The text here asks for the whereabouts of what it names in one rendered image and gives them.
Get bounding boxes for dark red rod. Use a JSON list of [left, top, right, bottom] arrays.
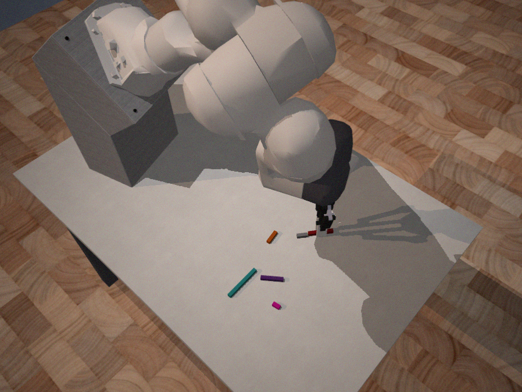
[[308, 229, 334, 236]]

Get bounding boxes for turquoise rod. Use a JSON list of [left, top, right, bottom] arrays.
[[228, 268, 257, 298]]

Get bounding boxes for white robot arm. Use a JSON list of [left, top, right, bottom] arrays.
[[84, 0, 359, 206]]

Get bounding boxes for dark purple rod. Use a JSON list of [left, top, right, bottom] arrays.
[[260, 275, 284, 282]]

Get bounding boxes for orange rod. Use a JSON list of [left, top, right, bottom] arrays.
[[267, 231, 277, 244]]

